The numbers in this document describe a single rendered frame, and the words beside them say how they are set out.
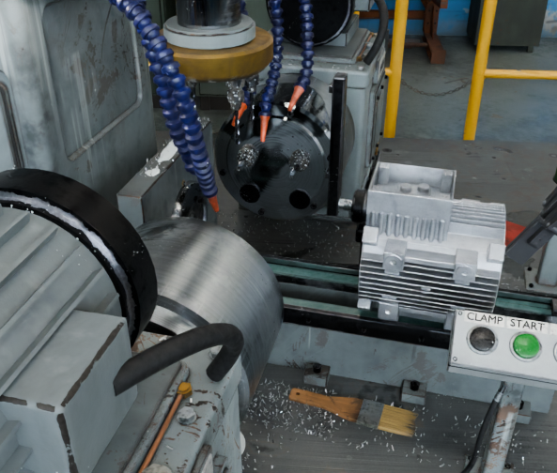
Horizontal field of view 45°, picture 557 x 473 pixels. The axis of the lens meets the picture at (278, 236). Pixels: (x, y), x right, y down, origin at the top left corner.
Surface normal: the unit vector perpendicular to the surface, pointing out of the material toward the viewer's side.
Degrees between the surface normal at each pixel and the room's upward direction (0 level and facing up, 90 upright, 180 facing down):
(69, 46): 90
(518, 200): 0
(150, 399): 0
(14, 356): 58
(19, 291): 41
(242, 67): 90
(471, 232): 88
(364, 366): 90
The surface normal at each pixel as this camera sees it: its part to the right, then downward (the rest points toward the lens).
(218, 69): 0.17, 0.52
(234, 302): 0.71, -0.48
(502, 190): 0.00, -0.85
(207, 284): 0.51, -0.65
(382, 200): -0.26, 0.51
